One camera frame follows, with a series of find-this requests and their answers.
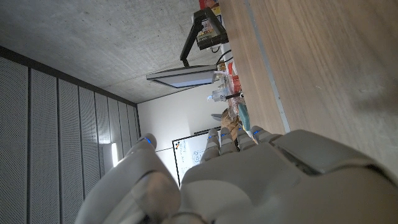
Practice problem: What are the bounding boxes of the clear plastic bottle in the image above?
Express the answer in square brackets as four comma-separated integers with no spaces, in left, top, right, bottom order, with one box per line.
[206,88,229,103]

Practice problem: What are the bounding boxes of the teal box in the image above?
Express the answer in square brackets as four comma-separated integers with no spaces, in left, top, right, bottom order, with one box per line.
[238,102,251,131]

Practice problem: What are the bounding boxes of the whiteboard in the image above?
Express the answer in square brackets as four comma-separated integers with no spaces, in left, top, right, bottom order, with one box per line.
[172,126,224,187]

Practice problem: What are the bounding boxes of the black flat monitor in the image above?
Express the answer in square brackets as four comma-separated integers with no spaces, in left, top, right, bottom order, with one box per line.
[146,64,218,89]

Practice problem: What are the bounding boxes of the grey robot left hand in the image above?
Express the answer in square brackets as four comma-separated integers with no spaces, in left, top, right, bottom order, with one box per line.
[74,125,398,224]

